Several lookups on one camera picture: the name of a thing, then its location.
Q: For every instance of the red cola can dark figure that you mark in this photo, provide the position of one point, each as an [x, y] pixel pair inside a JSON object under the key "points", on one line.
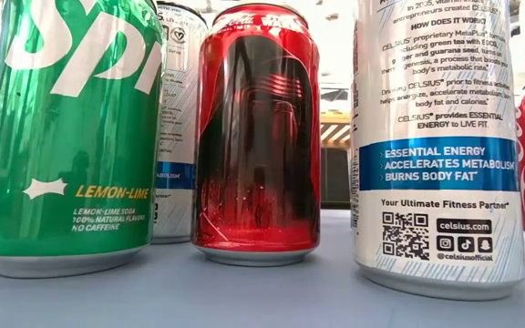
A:
{"points": [[253, 159]]}

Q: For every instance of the green Sprite can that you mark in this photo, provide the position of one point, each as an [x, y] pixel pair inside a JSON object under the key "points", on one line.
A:
{"points": [[62, 136]]}

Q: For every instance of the blue-grey table mat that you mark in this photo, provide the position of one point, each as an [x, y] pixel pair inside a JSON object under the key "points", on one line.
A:
{"points": [[244, 300]]}

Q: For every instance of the wooden slatted shelf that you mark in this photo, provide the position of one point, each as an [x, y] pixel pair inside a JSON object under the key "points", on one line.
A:
{"points": [[335, 119]]}

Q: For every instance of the black partition panel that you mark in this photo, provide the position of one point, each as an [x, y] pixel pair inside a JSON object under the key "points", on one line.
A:
{"points": [[335, 175]]}

